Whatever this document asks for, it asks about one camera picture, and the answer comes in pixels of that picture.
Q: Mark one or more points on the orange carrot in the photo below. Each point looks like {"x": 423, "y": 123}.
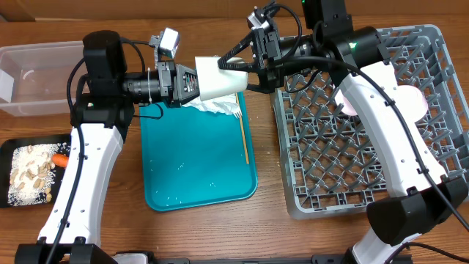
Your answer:
{"x": 60, "y": 160}

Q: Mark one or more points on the white paper cup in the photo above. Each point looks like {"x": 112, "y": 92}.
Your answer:
{"x": 214, "y": 82}

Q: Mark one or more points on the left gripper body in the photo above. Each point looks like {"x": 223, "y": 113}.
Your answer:
{"x": 166, "y": 72}

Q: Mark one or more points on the wooden chopstick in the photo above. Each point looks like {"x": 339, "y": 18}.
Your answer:
{"x": 244, "y": 139}

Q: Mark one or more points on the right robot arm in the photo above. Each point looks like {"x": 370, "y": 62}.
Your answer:
{"x": 421, "y": 195}

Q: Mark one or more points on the white plastic fork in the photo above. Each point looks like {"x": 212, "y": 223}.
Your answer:
{"x": 235, "y": 107}

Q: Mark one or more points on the grey plastic dishwasher rack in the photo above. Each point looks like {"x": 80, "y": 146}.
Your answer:
{"x": 329, "y": 166}

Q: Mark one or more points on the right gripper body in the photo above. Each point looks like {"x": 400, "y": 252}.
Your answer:
{"x": 268, "y": 42}

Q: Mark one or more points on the black rectangular waste tray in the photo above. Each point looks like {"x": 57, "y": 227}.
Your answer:
{"x": 8, "y": 148}

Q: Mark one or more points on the clear plastic storage bin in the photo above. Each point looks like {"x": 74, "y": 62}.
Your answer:
{"x": 34, "y": 77}

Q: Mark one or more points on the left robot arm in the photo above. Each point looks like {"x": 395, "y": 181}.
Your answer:
{"x": 101, "y": 113}

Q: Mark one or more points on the white bowl with rice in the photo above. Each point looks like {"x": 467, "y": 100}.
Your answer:
{"x": 411, "y": 103}

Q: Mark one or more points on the white napkin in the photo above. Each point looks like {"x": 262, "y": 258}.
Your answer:
{"x": 217, "y": 105}

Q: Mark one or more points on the pile of rice and peanuts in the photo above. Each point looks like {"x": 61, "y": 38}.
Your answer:
{"x": 34, "y": 174}

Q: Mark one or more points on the teal plastic serving tray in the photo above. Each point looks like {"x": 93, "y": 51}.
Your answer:
{"x": 193, "y": 158}

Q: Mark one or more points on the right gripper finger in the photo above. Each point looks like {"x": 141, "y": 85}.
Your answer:
{"x": 265, "y": 87}
{"x": 228, "y": 61}

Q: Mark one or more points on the white round plate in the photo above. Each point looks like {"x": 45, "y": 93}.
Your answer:
{"x": 347, "y": 108}

